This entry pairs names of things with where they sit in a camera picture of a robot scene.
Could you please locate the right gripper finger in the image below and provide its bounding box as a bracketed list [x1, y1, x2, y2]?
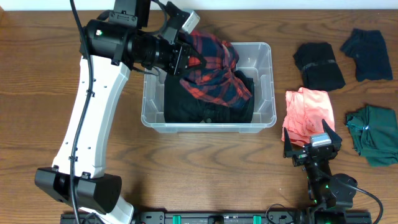
[322, 119, 342, 146]
[284, 135, 294, 158]

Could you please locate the red plaid flannel shirt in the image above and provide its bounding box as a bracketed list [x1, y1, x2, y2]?
[179, 30, 252, 108]

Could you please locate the black garment with band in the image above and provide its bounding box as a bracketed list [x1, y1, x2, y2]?
[293, 42, 346, 91]

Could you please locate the dark navy garment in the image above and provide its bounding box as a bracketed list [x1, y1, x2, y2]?
[340, 29, 393, 82]

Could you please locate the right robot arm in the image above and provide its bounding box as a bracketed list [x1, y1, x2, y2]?
[284, 120, 358, 223]

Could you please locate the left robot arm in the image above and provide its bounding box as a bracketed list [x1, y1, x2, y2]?
[35, 0, 200, 223]

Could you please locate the dark green folded garment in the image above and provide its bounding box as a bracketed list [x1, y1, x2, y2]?
[346, 105, 397, 167]

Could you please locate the coral pink folded shirt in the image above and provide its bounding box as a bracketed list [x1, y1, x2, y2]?
[282, 87, 335, 147]

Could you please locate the clear plastic storage bin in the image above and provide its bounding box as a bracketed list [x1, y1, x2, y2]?
[141, 42, 277, 133]

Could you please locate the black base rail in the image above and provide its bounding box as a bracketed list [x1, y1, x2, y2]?
[60, 211, 373, 224]

